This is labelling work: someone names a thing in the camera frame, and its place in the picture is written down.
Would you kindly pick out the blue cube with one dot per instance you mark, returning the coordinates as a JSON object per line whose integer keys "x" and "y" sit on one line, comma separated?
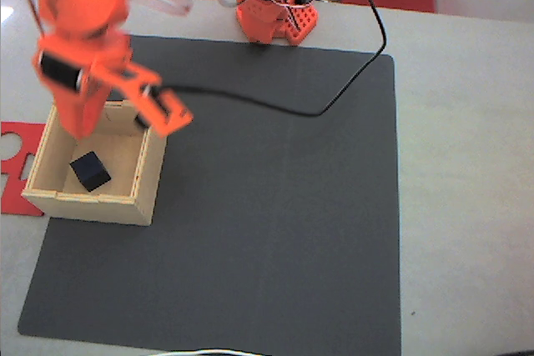
{"x": 89, "y": 170}

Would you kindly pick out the open wooden box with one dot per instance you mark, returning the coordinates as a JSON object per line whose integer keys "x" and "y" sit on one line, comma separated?
{"x": 96, "y": 211}

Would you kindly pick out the red flat cutout piece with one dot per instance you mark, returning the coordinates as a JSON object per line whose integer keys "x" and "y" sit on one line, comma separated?
{"x": 16, "y": 202}

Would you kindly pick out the dark grey mat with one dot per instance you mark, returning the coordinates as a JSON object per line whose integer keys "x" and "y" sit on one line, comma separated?
{"x": 271, "y": 185}

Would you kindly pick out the orange camera mount with camera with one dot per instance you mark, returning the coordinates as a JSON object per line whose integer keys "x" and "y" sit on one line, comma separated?
{"x": 167, "y": 114}

